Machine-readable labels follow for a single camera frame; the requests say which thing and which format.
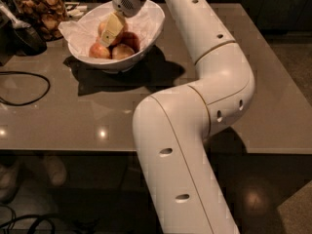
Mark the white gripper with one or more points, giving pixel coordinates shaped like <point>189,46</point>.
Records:
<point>125,4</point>

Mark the red yellow apple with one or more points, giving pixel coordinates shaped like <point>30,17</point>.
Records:
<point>110,33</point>

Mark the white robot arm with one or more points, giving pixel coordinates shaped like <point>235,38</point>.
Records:
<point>170,126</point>

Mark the red right apple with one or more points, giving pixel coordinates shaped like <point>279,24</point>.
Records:
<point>132,40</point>

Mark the front right apple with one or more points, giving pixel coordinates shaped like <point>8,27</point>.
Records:
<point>122,51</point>

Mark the front left apple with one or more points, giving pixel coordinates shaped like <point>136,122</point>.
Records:
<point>99,52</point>

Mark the white bowl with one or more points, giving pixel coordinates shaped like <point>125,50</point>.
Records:
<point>113,65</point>

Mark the small white items behind bowl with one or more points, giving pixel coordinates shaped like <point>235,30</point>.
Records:
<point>76,11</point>

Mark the white paper liner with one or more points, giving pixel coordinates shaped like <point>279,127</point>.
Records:
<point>81,34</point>

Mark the glass jar of snacks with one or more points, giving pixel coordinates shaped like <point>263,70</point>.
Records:
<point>44,15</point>

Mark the black round appliance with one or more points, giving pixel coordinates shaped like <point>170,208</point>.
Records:
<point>26,38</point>

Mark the white shoe under table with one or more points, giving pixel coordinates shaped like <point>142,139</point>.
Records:
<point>55,169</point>

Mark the left white shoe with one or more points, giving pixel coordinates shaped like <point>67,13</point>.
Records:
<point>8,181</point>

